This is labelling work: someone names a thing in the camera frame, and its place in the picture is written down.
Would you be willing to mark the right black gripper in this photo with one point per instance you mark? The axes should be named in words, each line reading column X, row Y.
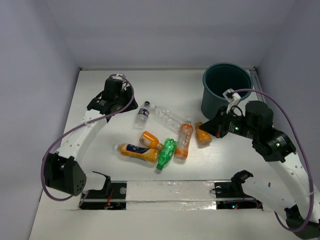
column 213, row 126

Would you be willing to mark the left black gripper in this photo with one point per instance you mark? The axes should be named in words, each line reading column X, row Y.
column 128, row 100

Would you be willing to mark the clear Pepsi bottle black cap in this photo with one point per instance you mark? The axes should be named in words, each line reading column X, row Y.
column 143, row 114

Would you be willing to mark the tall orange bottle white cap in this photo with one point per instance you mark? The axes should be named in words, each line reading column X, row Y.
column 185, row 133

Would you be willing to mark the clear Pocari bottle white cap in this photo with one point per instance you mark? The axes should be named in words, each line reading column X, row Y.
column 166, row 117

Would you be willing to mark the orange bottle blue label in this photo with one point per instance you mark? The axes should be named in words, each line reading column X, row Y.
column 132, row 151

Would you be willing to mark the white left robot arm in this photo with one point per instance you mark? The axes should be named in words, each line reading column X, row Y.
column 61, row 164

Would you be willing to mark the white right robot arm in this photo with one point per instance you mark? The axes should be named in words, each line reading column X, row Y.
column 301, row 209

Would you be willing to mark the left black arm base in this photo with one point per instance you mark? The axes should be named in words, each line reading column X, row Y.
column 101, row 193

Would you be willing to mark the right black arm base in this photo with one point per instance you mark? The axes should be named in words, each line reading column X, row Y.
column 230, row 196

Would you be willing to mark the dark teal plastic bin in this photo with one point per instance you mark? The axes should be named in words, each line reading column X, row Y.
column 216, row 80

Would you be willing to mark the small orange juice bottle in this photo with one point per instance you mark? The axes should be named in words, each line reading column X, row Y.
column 203, row 138

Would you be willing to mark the small orange bottle white label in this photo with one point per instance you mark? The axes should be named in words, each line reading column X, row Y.
column 150, row 141

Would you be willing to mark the crushed green plastic bottle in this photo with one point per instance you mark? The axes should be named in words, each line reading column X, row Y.
column 166, row 153

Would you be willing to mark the silver tape strip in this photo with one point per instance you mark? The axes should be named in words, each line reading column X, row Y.
column 170, row 195

